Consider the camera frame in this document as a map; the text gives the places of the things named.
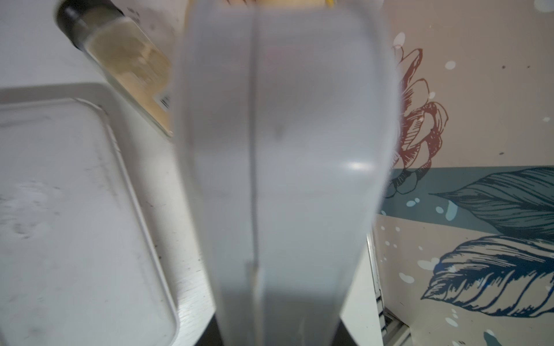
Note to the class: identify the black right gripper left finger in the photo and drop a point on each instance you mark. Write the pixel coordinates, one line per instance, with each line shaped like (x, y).
(211, 335)

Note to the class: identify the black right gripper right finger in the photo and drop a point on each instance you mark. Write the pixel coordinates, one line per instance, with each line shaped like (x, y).
(342, 336)

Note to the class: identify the cream pencil case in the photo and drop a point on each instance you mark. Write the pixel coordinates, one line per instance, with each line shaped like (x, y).
(78, 266)

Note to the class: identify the grey pencil case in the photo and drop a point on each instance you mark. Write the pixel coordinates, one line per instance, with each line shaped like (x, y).
(285, 124)

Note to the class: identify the glass spice jar black lid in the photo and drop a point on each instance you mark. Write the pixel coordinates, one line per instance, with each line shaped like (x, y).
(125, 54)

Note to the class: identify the yellow bamboo steamer basket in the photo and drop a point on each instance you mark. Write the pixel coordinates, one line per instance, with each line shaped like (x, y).
(284, 3)

